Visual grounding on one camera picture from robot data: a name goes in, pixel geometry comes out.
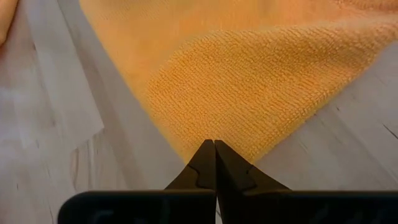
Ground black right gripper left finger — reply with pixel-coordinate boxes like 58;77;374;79
57;139;218;224

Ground orange microfiber towel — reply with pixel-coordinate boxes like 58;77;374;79
0;0;20;47
78;0;398;165

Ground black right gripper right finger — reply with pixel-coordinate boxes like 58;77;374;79
214;139;398;224

